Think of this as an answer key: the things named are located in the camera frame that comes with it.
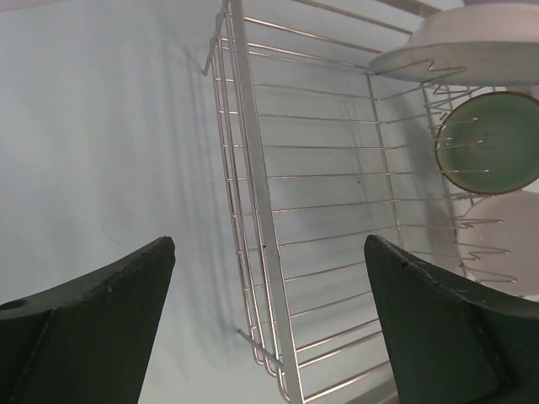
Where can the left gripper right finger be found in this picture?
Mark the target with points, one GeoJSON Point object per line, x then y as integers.
{"type": "Point", "coordinates": [449, 339]}

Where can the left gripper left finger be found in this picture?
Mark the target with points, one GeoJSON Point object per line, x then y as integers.
{"type": "Point", "coordinates": [90, 339]}

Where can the white and orange bowl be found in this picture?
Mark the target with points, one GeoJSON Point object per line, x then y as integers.
{"type": "Point", "coordinates": [498, 242]}

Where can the green bowl brown rim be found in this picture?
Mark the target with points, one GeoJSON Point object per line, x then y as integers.
{"type": "Point", "coordinates": [489, 144]}

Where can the metal wire dish rack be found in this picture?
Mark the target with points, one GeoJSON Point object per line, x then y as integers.
{"type": "Point", "coordinates": [318, 153]}

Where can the large white grey-rimmed plate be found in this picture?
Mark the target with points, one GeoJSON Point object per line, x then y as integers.
{"type": "Point", "coordinates": [486, 44]}

